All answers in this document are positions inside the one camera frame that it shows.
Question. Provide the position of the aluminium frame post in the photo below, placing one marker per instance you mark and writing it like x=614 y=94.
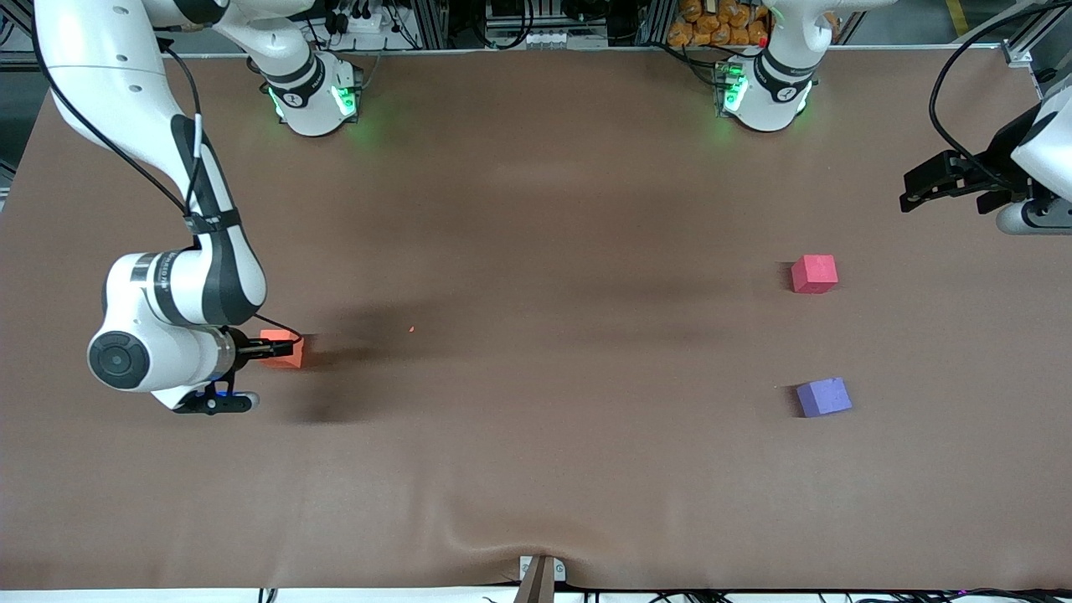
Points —
x=431 y=23

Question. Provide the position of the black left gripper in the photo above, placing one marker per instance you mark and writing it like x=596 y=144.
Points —
x=995 y=165

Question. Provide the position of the purple foam block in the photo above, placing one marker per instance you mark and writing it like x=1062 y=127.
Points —
x=823 y=397

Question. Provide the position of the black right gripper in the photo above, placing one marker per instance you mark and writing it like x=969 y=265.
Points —
x=240 y=350

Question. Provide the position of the orange bread-like item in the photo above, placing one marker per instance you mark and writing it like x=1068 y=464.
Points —
x=722 y=35
x=702 y=25
x=680 y=33
x=730 y=12
x=756 y=32
x=692 y=7

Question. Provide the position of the red foam block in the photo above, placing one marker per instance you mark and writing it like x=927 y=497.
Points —
x=814 y=274

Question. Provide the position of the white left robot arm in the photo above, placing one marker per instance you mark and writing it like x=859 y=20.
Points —
x=775 y=92

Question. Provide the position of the white power strip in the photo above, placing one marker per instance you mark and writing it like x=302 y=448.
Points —
x=362 y=20

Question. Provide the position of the white flat device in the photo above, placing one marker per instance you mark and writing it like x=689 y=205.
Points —
x=546 y=38

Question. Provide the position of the grey metal clamp bracket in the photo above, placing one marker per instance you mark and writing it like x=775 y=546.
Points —
x=559 y=569

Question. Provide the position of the orange foam block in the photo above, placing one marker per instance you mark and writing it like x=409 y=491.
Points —
x=289 y=364

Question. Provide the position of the brown table mat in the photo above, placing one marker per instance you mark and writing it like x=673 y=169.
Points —
x=536 y=251

